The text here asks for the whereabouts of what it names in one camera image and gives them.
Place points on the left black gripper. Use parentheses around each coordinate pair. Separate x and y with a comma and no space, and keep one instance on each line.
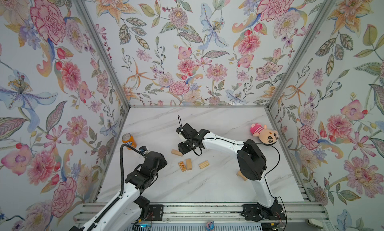
(162,161)

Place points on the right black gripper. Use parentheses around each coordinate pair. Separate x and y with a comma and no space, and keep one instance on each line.
(181,148)

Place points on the ridged wood block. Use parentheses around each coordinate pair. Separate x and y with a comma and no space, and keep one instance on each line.
(204,164)

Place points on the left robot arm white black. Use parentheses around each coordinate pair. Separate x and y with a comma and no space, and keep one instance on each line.
(128,206)

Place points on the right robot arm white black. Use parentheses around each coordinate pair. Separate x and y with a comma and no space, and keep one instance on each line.
(252,164)

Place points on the plain wood block beside printed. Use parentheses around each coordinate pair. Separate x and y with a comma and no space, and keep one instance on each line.
(189,165)

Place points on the curved wood block right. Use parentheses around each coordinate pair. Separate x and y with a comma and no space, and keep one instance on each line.
(239,174)

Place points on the orange soda can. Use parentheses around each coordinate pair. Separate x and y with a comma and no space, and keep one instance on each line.
(129,140)

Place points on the pink plush doll toy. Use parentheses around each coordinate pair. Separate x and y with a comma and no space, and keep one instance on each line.
(265,135)

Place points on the white object bottom right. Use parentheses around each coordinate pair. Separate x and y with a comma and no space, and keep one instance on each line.
(315,223)

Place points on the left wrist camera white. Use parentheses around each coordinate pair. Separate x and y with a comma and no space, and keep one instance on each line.
(143,150)

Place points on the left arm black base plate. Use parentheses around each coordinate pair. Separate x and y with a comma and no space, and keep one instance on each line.
(151,213)

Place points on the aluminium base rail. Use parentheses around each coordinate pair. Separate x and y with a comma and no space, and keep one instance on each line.
(231,212)

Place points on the small colourful object on rail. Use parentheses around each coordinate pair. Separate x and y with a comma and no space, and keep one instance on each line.
(210,226)

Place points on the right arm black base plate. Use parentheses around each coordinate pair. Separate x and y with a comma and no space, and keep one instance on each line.
(257,212)

